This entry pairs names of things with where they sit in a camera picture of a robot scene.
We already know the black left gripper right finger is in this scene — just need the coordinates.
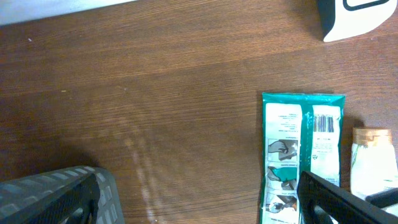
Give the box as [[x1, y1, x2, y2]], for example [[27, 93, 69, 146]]
[[297, 171, 397, 224]]

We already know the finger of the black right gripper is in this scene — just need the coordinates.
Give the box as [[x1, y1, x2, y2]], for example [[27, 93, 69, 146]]
[[365, 188, 398, 208]]

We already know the grey plastic mesh basket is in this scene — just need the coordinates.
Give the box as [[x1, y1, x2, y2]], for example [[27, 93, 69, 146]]
[[0, 165, 125, 224]]

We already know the green wipes packet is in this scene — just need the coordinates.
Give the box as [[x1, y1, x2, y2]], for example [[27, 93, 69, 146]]
[[259, 93, 345, 223]]

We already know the white cream tube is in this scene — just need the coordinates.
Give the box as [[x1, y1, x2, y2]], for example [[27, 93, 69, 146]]
[[350, 127, 397, 200]]

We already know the white barcode scanner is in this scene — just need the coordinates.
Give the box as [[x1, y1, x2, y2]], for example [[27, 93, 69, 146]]
[[317, 0, 397, 42]]

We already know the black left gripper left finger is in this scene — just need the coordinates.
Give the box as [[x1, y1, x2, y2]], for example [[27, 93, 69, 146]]
[[1, 174, 100, 223]]

